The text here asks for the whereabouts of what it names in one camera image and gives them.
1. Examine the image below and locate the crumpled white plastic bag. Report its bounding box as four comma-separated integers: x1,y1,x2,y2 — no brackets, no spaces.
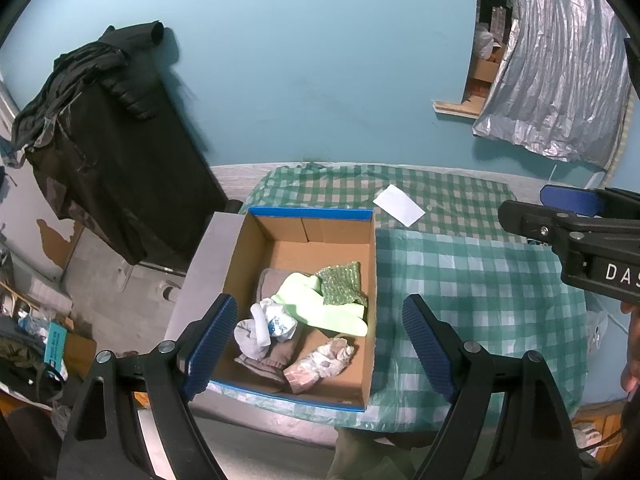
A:
474,24,497,59

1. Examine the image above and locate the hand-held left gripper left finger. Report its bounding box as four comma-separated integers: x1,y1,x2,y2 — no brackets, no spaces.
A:
55,294,238,480

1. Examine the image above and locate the brown grey sock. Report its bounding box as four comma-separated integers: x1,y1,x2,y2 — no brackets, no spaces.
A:
235,330,306,386

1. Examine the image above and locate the teal checked plastic tablecloth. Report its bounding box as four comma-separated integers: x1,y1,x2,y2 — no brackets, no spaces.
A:
295,227,590,431

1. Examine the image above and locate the silver foil sheet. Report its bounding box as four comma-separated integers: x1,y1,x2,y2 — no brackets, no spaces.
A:
472,0,632,170

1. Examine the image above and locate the grey brown cloth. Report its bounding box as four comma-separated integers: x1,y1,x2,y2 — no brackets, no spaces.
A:
256,268,297,307

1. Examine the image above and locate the beige curved strip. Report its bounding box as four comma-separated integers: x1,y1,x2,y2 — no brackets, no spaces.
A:
606,95,633,173

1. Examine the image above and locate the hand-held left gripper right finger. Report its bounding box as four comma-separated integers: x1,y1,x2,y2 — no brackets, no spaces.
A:
402,294,583,480

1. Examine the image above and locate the light green cloth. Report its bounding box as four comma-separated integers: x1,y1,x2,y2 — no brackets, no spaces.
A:
271,272,369,339

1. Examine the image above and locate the cardboard box blue tape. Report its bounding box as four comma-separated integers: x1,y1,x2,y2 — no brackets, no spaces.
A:
207,206,377,413

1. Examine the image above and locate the black jacket on stand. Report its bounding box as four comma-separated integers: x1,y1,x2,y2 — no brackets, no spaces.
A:
25,22,231,266

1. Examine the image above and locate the blue carton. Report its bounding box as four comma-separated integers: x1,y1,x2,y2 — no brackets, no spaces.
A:
42,322,69,366

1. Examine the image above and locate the wooden strip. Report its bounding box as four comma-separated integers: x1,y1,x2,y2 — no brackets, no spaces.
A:
432,99,482,120

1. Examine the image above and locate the small cardboard carton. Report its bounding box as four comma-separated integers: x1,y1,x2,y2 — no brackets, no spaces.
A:
469,57,502,84

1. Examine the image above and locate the white paper sheet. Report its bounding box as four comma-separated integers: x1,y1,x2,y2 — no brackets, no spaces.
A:
372,184,426,228

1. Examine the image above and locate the person's right hand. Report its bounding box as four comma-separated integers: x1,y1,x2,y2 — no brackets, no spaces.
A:
620,304,640,395

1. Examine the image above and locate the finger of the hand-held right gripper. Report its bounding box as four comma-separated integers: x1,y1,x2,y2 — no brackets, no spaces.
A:
540,184,640,218
497,200,640,261

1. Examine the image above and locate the pink white fuzzy sock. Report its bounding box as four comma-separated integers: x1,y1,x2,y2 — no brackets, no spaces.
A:
283,337,356,394

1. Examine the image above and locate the light grey sock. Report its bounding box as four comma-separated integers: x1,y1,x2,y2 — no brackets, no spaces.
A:
233,316,273,361

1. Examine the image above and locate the green sparkly scrub cloth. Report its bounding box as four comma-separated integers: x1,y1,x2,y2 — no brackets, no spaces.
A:
315,260,369,307

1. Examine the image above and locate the dark green checked tablecloth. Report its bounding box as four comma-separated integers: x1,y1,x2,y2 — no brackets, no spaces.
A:
247,164,518,231

